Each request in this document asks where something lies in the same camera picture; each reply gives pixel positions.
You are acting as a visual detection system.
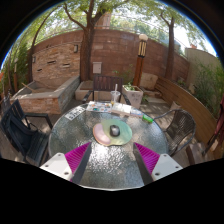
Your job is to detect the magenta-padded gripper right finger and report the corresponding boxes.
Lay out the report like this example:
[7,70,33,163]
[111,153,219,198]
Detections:
[132,142,184,186]

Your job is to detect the dark wooden slatted chair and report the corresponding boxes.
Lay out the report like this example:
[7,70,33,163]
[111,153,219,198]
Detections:
[81,74,132,106]

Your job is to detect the beige wall mailbox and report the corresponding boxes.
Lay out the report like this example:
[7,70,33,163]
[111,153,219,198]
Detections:
[92,61,103,75]

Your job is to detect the curved wooden bench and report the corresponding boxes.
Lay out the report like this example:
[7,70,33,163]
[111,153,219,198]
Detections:
[153,77,224,148]

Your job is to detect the thin curved tree trunk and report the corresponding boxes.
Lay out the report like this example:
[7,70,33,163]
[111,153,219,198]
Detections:
[27,9,51,84]

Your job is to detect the black bag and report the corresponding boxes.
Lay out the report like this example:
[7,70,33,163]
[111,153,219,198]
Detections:
[4,114,32,149]

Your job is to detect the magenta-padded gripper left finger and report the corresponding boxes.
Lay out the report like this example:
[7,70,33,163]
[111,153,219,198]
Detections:
[39,141,93,185]

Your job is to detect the black slatted armchair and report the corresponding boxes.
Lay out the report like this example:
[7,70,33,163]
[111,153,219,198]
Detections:
[0,98,54,166]

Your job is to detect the small thin booklet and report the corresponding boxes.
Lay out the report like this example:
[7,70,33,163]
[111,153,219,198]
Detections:
[129,108,144,118]

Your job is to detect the thick tree trunk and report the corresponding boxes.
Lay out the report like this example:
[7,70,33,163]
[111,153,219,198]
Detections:
[63,0,114,82]

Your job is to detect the clear plastic cup with straw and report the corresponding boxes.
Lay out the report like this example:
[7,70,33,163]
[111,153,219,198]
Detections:
[110,83,122,105]

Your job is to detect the slim leaning tree trunk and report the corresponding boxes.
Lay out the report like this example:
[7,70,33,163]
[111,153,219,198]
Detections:
[159,11,177,81]

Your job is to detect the white square planter box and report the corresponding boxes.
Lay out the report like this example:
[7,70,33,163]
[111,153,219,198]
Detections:
[121,84,144,110]

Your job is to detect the stone raised garden bed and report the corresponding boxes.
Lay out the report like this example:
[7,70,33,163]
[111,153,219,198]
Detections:
[9,74,82,115]

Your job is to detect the dark wicker chair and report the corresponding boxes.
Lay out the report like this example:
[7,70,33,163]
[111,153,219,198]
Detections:
[153,108,197,158]

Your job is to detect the green marker pen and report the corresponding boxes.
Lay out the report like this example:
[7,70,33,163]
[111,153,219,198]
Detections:
[142,113,154,124]

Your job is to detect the wooden garden lamp post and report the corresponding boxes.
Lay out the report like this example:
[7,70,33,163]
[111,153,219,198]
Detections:
[132,33,149,88]

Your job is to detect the colourful printed sheet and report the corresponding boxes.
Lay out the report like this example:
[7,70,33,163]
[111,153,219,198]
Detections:
[85,100,113,114]

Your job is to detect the open white book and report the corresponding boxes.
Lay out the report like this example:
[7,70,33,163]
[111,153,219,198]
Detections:
[110,102,133,117]

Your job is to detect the grey and black computer mouse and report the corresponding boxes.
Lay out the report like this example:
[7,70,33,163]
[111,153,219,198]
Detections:
[109,124,121,138]

